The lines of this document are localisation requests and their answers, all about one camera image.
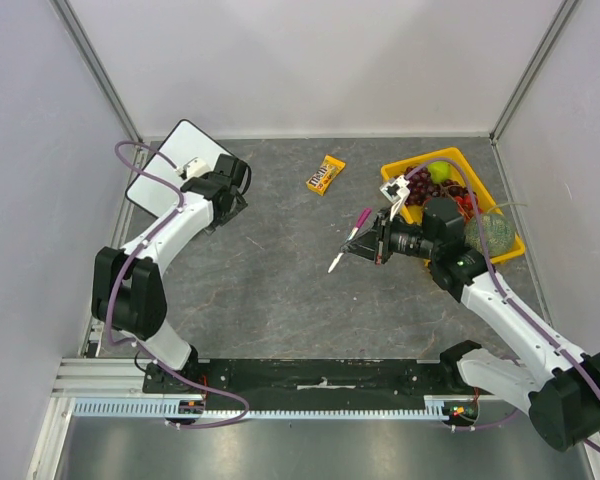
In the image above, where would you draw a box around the purple grape bunch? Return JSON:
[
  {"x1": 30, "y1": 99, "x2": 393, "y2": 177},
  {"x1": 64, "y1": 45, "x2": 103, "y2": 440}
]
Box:
[{"x1": 405, "y1": 167, "x2": 444, "y2": 206}]

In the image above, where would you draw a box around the aluminium frame post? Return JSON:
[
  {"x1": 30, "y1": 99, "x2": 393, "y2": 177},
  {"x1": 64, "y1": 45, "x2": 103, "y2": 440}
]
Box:
[
  {"x1": 489, "y1": 0, "x2": 581, "y2": 144},
  {"x1": 50, "y1": 0, "x2": 142, "y2": 141}
]

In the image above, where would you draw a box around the white whiteboard black frame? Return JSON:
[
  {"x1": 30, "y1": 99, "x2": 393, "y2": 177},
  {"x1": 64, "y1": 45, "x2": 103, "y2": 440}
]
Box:
[{"x1": 125, "y1": 119, "x2": 230, "y2": 217}]

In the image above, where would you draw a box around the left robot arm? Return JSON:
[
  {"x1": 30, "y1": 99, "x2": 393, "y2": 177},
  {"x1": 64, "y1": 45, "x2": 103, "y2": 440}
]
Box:
[{"x1": 91, "y1": 154, "x2": 252, "y2": 393}]

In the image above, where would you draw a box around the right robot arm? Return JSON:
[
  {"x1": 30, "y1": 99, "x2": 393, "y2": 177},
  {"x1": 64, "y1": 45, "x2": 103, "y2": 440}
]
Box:
[{"x1": 340, "y1": 198, "x2": 600, "y2": 451}]

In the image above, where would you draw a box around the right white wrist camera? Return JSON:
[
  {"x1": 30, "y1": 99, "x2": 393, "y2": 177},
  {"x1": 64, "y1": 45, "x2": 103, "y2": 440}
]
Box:
[{"x1": 380, "y1": 176, "x2": 411, "y2": 221}]

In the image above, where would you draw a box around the right aluminium frame post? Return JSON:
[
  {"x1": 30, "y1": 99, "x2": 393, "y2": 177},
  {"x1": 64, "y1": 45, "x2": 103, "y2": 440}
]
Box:
[{"x1": 489, "y1": 0, "x2": 581, "y2": 144}]

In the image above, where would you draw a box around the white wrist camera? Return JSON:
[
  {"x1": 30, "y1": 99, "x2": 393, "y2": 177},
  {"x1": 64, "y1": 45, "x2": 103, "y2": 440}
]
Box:
[
  {"x1": 380, "y1": 176, "x2": 411, "y2": 221},
  {"x1": 175, "y1": 157, "x2": 211, "y2": 181}
]

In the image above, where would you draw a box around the yellow candy packet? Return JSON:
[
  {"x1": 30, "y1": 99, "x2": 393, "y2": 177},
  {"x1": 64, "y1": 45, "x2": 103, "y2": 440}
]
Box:
[{"x1": 306, "y1": 155, "x2": 346, "y2": 196}]

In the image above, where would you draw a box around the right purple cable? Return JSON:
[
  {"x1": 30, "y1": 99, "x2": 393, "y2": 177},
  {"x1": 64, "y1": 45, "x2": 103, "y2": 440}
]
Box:
[{"x1": 404, "y1": 159, "x2": 600, "y2": 459}]

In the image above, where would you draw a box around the left aluminium frame post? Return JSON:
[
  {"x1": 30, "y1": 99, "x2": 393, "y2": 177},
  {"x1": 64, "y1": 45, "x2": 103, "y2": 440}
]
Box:
[{"x1": 50, "y1": 0, "x2": 142, "y2": 141}]

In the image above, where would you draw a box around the pink whiteboard marker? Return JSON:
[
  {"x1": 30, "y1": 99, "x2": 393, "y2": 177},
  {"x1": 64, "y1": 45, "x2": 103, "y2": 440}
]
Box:
[{"x1": 327, "y1": 208, "x2": 372, "y2": 274}]

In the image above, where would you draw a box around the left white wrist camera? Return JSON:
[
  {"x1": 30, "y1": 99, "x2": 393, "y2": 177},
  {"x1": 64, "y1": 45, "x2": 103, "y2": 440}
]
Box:
[{"x1": 175, "y1": 157, "x2": 211, "y2": 181}]

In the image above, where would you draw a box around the light green pear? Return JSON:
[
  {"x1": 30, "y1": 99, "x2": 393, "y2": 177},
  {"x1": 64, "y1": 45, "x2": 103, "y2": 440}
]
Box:
[{"x1": 427, "y1": 161, "x2": 452, "y2": 184}]

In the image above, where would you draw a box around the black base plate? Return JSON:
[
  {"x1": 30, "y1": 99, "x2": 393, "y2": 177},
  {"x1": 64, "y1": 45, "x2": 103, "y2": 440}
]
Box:
[{"x1": 142, "y1": 357, "x2": 476, "y2": 407}]

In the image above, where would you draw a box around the green netted melon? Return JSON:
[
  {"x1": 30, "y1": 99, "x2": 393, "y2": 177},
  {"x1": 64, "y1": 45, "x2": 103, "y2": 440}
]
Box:
[{"x1": 464, "y1": 202, "x2": 526, "y2": 259}]

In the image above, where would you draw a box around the slotted cable duct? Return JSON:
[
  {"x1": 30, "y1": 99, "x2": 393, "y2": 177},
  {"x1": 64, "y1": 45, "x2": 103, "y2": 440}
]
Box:
[{"x1": 73, "y1": 398, "x2": 469, "y2": 424}]

